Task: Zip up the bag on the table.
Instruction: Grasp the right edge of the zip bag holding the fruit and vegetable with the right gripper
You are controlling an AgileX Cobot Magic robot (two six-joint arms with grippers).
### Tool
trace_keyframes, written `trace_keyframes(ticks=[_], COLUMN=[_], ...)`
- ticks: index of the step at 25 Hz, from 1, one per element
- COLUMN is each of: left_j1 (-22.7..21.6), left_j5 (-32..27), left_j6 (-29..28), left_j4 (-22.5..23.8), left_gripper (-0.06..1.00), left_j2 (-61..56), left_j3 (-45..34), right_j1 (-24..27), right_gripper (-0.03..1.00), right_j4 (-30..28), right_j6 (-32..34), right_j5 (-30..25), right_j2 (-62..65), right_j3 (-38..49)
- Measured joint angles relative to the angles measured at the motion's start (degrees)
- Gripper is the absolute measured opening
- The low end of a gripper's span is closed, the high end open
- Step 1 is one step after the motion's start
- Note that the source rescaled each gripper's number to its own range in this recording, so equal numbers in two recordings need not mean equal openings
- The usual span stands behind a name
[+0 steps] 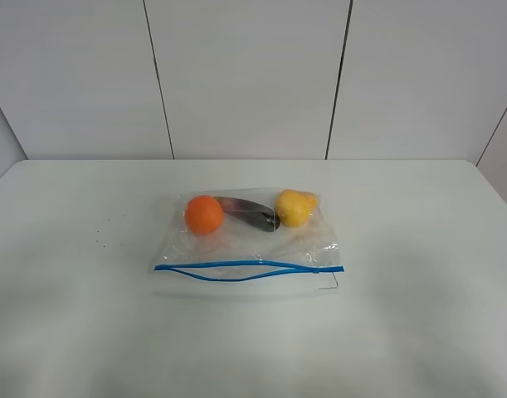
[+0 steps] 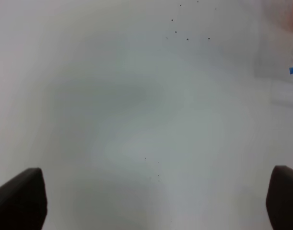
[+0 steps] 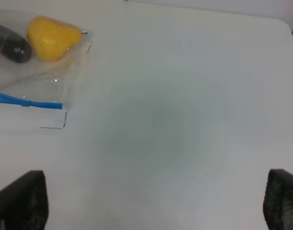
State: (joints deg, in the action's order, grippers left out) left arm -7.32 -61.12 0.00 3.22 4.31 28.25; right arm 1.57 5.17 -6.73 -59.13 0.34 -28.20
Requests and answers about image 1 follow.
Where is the clear zip bag blue seal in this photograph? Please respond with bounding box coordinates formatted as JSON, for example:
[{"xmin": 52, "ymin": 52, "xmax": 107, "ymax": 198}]
[{"xmin": 149, "ymin": 187, "xmax": 344, "ymax": 295}]

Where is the yellow pear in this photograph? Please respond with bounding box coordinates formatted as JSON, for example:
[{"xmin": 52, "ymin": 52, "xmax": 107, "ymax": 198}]
[{"xmin": 275, "ymin": 190, "xmax": 319, "ymax": 227}]

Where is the orange fruit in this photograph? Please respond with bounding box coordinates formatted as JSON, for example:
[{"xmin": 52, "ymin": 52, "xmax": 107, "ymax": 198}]
[{"xmin": 184, "ymin": 195, "xmax": 225, "ymax": 235}]

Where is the dark purple eggplant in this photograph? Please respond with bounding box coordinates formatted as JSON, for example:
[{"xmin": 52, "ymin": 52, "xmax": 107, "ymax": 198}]
[{"xmin": 215, "ymin": 197, "xmax": 280, "ymax": 232}]

